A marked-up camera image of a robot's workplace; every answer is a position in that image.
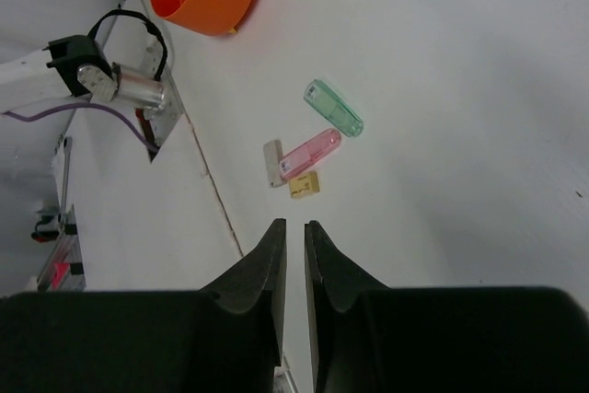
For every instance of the yellow eraser block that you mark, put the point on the yellow eraser block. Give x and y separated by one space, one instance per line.
304 185

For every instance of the pink correction tape case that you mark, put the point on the pink correction tape case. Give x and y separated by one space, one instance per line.
309 153

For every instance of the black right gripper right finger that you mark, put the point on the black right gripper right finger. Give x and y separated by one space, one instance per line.
369 337

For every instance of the grey eraser block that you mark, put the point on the grey eraser block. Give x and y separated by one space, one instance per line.
273 154

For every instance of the green correction tape case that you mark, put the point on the green correction tape case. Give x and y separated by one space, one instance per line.
326 102

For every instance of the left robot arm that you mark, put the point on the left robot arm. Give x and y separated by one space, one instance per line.
72 67

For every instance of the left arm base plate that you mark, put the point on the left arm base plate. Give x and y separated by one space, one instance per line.
156 126

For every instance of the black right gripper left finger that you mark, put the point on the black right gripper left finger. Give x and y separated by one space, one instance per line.
224 337

